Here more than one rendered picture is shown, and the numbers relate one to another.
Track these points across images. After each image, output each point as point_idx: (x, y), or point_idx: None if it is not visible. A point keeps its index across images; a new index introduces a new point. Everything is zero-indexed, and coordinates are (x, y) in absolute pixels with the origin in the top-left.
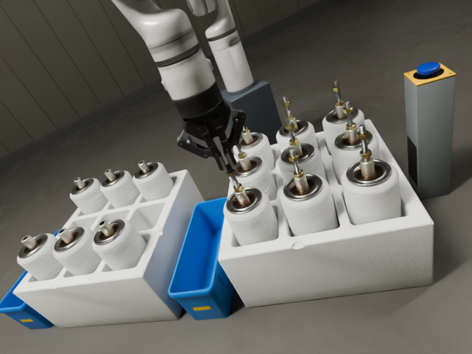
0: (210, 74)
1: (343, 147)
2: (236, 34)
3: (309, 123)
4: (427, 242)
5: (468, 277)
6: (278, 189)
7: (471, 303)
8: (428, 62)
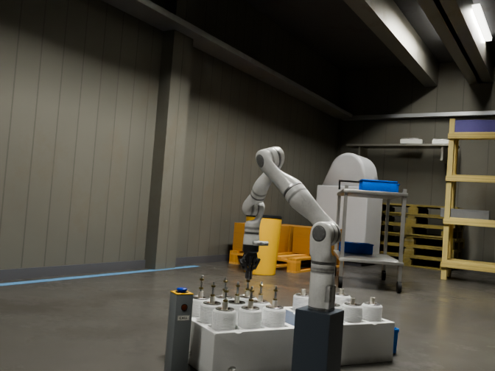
0: (243, 241)
1: (215, 301)
2: (311, 265)
3: (242, 309)
4: None
5: (159, 353)
6: None
7: (160, 350)
8: (182, 288)
